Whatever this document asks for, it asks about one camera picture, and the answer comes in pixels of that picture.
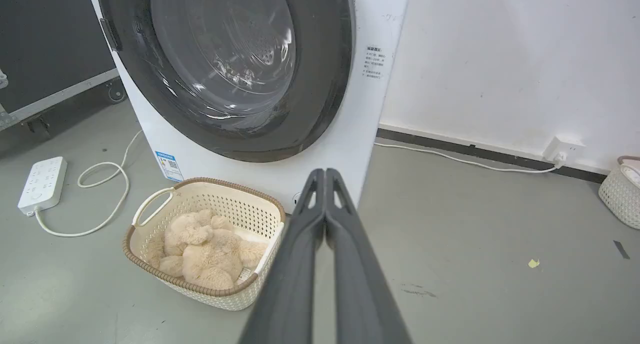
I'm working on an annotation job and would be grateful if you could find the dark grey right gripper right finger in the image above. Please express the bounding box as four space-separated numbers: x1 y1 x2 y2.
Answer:
325 168 412 344

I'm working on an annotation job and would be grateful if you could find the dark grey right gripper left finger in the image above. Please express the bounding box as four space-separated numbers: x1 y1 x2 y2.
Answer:
239 168 327 344

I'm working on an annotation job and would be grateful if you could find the white washing machine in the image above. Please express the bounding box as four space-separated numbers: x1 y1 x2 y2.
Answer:
85 0 412 215

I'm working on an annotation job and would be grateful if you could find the dark round washing machine door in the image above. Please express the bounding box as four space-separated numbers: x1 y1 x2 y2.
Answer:
95 0 357 163

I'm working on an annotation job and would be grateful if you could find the beige plush teddy bear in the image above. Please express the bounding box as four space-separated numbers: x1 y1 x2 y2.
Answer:
148 209 268 291

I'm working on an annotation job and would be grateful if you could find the cream perforated laundry basket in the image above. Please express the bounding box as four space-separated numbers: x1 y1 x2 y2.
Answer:
122 177 287 312

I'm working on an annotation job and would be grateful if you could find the small white perforated basket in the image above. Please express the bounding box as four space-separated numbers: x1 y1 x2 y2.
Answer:
598 155 640 230

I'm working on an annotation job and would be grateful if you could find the black flight case on wheels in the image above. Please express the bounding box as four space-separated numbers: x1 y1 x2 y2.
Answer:
0 0 128 133

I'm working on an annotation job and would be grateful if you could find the white wall plug with cable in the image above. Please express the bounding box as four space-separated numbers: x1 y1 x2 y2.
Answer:
374 142 562 174

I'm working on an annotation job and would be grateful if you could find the white power strip with cable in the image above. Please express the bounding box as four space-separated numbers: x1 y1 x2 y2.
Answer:
34 130 144 238

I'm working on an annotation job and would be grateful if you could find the white wall socket plug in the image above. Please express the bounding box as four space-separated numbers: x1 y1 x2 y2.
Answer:
544 136 586 166

